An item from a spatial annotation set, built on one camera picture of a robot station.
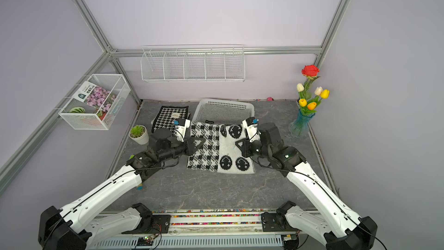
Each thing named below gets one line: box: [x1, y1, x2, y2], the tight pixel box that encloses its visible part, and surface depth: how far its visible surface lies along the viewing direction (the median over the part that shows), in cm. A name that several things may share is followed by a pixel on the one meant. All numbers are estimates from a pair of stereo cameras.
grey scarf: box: [195, 103, 252, 126], surface depth 106 cm
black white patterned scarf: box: [187, 119, 255, 175], surface depth 74 cm
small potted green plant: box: [128, 124, 150, 146], surface depth 96 cm
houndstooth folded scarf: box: [151, 105, 190, 137], surface depth 110 cm
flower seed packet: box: [72, 81, 117, 113], surface depth 75 cm
